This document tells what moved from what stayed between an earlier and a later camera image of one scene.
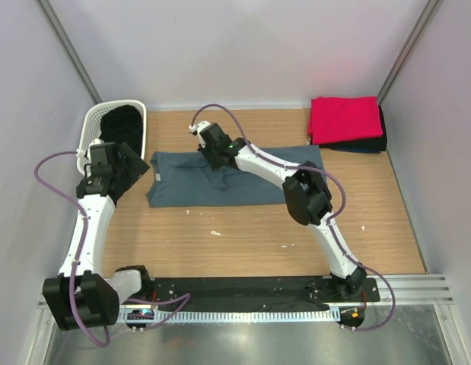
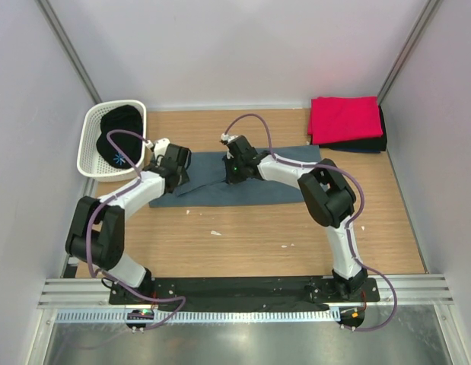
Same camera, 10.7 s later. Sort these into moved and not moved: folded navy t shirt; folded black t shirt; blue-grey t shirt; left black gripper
Moved: left black gripper
Not moved: blue-grey t shirt; folded black t shirt; folded navy t shirt
